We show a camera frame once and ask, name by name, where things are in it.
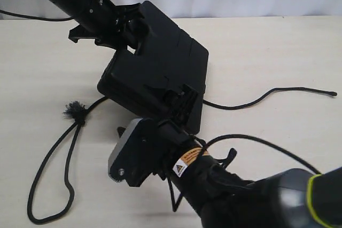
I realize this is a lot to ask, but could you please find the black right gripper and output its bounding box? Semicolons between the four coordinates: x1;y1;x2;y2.
157;84;199;154

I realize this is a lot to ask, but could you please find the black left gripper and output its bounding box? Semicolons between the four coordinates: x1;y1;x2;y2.
68;3;150;54

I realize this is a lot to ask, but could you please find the black plastic carrying case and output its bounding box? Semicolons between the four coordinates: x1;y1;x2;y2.
97;1;209;130

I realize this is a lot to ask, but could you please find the black braided rope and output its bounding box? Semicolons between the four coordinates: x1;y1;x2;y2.
27;87;338;225

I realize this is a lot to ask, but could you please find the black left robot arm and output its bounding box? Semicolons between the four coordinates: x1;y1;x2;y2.
49;0;144;50

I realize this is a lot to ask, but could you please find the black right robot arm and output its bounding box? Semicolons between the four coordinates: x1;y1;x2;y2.
162;134;341;227

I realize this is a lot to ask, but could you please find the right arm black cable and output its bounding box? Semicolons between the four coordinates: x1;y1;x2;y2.
168;133;322;213

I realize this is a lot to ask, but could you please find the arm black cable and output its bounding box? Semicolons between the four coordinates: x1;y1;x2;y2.
168;133;322;213
0;9;73;22

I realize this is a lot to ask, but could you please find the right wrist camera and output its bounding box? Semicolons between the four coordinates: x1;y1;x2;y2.
108;119;168;187

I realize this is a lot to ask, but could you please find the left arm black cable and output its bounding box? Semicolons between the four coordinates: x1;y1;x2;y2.
0;9;73;22

